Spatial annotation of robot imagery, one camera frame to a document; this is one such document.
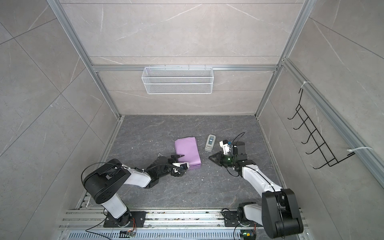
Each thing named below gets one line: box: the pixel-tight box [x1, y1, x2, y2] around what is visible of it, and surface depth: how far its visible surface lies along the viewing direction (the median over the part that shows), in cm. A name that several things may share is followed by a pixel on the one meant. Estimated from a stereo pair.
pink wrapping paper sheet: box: [174, 137, 202, 170], surface depth 95 cm
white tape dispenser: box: [204, 134, 216, 152], surface depth 101 cm
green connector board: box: [240, 229, 257, 240], surface depth 72 cm
